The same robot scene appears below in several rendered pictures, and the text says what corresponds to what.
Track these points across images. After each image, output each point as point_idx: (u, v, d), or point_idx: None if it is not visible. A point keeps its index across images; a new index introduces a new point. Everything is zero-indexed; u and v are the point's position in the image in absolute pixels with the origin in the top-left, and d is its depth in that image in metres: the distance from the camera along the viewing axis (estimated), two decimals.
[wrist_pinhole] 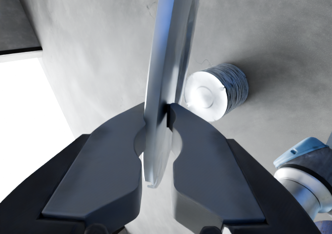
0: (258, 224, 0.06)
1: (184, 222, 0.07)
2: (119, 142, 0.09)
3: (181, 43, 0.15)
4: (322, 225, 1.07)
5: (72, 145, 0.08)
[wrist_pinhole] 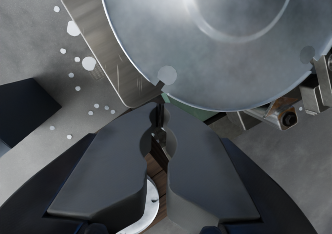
0: (253, 222, 0.06)
1: (180, 222, 0.07)
2: (124, 142, 0.09)
3: (248, 53, 0.24)
4: None
5: (79, 144, 0.08)
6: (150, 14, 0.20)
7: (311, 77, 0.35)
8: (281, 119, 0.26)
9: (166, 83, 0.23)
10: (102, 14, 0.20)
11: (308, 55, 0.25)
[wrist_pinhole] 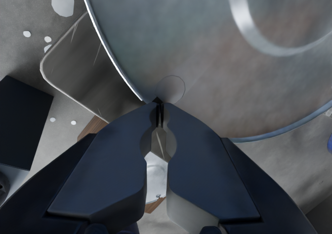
0: (253, 222, 0.06)
1: (180, 222, 0.07)
2: (125, 143, 0.09)
3: None
4: None
5: (79, 144, 0.08)
6: (288, 94, 0.18)
7: None
8: None
9: None
10: (120, 80, 0.12)
11: None
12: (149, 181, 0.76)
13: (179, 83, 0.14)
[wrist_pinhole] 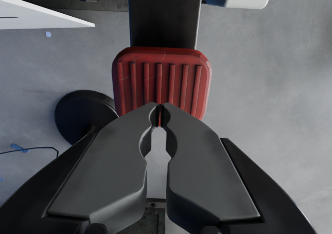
0: (253, 222, 0.06)
1: (180, 222, 0.07)
2: (124, 142, 0.09)
3: None
4: None
5: (79, 144, 0.08)
6: None
7: None
8: None
9: None
10: None
11: None
12: None
13: None
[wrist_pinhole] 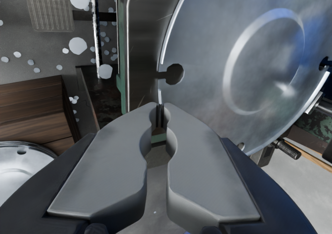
0: (253, 222, 0.06)
1: (180, 222, 0.07)
2: (124, 142, 0.09)
3: (235, 24, 0.20)
4: None
5: (79, 144, 0.08)
6: None
7: None
8: None
9: None
10: (158, 42, 0.18)
11: None
12: (7, 190, 0.60)
13: None
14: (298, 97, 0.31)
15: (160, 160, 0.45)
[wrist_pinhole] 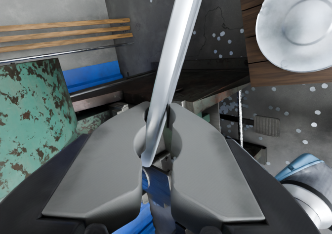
0: (258, 224, 0.06)
1: (184, 222, 0.07)
2: (119, 142, 0.09)
3: (171, 99, 0.25)
4: None
5: (72, 145, 0.08)
6: None
7: None
8: None
9: None
10: (166, 196, 0.68)
11: None
12: (311, 18, 0.57)
13: None
14: None
15: None
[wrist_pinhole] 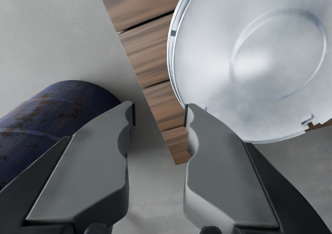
0: (271, 230, 0.06)
1: (195, 221, 0.07)
2: (103, 143, 0.08)
3: None
4: (43, 89, 0.67)
5: (54, 149, 0.08)
6: None
7: None
8: None
9: None
10: None
11: None
12: None
13: None
14: (270, 125, 0.33)
15: None
